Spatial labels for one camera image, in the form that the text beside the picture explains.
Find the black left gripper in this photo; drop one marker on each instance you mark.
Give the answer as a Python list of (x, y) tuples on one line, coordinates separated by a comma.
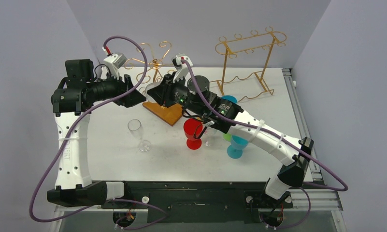
[(121, 86)]

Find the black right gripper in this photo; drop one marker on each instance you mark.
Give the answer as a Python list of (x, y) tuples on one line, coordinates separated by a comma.
[(163, 90)]

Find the gold spiral rack wooden base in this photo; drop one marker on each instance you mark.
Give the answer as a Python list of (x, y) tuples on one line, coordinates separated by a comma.
[(169, 115)]

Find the patterned clear glass goblet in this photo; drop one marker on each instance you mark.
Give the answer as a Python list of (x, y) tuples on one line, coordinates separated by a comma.
[(149, 87)]

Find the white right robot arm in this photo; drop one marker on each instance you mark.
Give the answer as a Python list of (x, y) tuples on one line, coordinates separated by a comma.
[(228, 117)]

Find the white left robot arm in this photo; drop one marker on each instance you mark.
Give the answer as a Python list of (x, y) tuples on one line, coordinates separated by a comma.
[(74, 95)]

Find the small clear wine glass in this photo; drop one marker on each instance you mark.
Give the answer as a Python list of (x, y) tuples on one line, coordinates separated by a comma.
[(209, 136)]

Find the clear champagne flute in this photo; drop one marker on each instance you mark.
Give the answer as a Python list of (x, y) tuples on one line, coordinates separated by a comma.
[(136, 129)]

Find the red plastic goblet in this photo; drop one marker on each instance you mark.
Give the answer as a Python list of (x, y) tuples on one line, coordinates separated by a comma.
[(192, 129)]

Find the blue plastic goblet rear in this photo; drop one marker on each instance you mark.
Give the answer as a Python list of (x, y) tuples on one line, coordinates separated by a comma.
[(230, 98)]

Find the blue plastic goblet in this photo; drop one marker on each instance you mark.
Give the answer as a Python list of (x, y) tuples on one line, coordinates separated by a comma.
[(236, 147), (230, 98)]

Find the green plastic goblet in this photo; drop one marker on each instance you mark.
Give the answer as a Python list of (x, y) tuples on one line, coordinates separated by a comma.
[(227, 137)]

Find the blue plastic goblet front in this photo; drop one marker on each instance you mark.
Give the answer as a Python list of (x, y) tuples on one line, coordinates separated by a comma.
[(236, 147)]

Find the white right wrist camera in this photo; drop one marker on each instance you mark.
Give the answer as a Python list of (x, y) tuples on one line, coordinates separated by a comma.
[(180, 62)]

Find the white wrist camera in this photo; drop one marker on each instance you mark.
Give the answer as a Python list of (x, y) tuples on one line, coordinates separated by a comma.
[(180, 62), (113, 62)]

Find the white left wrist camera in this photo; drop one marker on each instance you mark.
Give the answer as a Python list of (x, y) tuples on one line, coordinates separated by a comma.
[(113, 62)]

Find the gold rectangular wire glass rack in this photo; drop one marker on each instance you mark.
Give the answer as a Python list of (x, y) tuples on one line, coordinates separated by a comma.
[(246, 59)]

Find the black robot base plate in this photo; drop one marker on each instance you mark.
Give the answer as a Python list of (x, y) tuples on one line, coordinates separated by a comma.
[(203, 202)]

